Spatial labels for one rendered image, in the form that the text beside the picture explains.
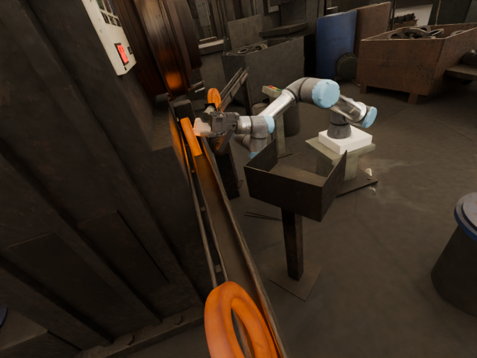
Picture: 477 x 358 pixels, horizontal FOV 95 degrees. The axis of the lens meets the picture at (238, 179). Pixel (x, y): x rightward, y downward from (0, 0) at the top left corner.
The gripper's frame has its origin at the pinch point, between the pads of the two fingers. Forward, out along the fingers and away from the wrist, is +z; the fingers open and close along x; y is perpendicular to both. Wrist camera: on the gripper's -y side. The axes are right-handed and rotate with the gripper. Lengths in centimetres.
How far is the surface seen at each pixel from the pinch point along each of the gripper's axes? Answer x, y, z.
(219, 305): 68, -2, 3
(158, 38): 1.9, 31.3, 7.9
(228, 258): 49, -17, -4
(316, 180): 30, -9, -41
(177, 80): -2.8, 18.8, 3.3
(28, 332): 23, -74, 72
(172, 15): -3.8, 37.6, 3.1
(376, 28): -247, 59, -313
